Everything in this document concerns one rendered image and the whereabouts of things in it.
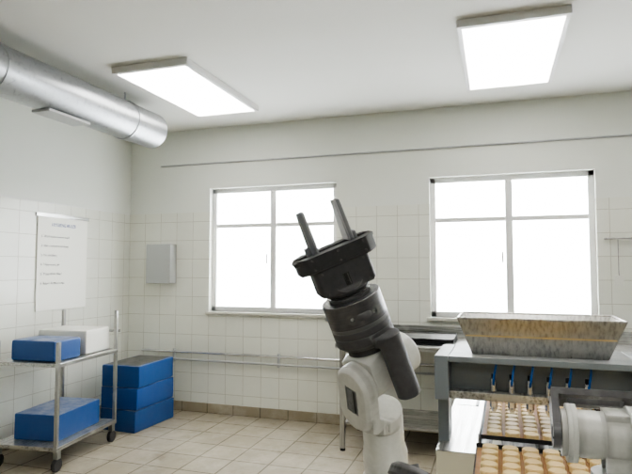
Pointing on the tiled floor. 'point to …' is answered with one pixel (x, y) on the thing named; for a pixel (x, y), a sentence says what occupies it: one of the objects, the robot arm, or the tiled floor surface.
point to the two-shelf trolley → (59, 401)
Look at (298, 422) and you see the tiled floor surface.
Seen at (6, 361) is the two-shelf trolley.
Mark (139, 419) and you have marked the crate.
